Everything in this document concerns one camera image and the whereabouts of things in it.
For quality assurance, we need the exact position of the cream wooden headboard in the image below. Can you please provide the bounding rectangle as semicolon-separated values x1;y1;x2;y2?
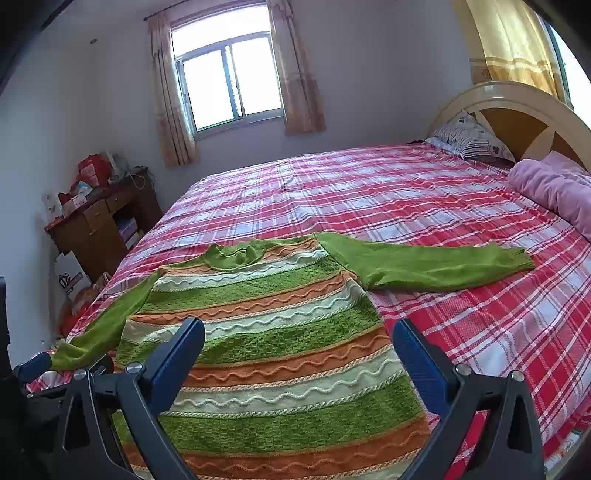
429;80;591;172

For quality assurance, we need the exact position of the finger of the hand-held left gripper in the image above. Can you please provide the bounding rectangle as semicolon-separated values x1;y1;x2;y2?
13;352;55;383
25;354;115;398

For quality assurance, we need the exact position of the red gift bag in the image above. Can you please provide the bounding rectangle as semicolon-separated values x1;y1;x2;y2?
76;153;112;188

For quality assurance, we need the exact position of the yellow curtain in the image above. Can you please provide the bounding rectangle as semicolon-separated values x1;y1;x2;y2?
452;0;574;112

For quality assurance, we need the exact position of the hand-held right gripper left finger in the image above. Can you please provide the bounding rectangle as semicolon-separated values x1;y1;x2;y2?
52;316;206;480

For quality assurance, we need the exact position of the pink folded blanket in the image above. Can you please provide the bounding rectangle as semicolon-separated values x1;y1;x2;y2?
508;151;591;241

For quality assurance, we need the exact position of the cardboard box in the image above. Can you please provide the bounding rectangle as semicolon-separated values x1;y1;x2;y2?
468;57;491;85

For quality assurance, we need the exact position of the white paper bag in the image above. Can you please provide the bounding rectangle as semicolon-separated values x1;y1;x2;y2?
54;250;92;304

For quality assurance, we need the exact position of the bed with red plaid sheet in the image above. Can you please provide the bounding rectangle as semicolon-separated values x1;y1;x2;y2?
25;141;591;480

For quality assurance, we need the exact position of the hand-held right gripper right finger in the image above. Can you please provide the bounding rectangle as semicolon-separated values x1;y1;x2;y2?
392;318;546;480

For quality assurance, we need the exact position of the striped patterned pillow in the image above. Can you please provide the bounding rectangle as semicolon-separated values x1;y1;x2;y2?
425;113;516;163

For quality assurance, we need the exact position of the brown wooden desk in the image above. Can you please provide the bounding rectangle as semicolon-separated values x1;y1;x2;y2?
45;167;163;283

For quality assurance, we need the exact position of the red plastic bag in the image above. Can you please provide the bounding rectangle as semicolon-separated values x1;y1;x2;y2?
59;286;100;339

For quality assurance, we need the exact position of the stack of books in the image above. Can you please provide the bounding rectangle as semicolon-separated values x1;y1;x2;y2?
117;217;142;251

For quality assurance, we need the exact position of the white card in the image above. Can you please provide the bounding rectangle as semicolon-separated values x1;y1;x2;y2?
41;191;64;220

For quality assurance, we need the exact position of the beige patterned curtain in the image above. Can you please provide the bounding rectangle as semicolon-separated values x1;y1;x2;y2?
147;11;201;169
267;0;327;136

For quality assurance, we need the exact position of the green orange striped knit sweater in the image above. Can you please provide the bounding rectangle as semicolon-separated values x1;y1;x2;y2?
52;232;536;480

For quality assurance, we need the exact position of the sliding glass window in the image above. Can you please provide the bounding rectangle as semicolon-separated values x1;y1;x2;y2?
171;30;284;134

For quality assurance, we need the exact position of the black flat panel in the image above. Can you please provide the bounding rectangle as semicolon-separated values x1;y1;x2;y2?
0;276;9;376

